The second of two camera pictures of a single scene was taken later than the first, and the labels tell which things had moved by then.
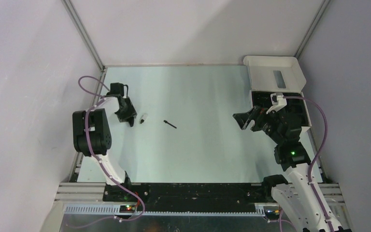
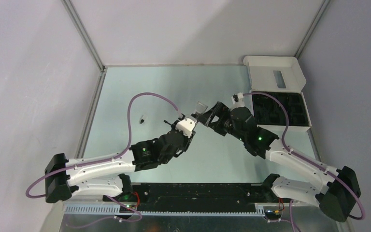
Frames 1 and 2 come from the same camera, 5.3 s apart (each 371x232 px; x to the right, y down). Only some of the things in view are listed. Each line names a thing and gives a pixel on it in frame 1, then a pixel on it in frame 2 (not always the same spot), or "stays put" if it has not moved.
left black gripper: x=131 y=112 -> x=187 y=140
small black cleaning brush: x=165 y=122 stays put
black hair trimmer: x=131 y=121 -> x=201 y=108
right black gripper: x=260 y=114 -> x=221 y=110
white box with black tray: x=267 y=75 stays put
